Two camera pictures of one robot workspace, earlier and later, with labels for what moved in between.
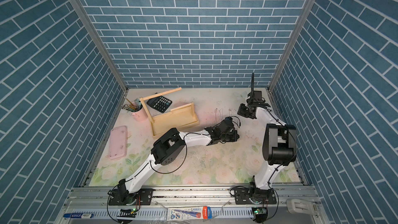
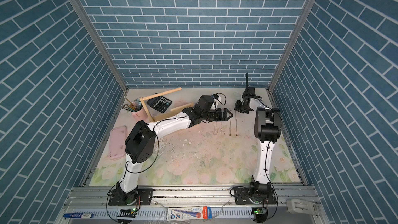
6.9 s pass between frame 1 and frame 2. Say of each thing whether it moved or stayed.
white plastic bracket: stayed
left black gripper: moved
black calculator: stayed
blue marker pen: stayed
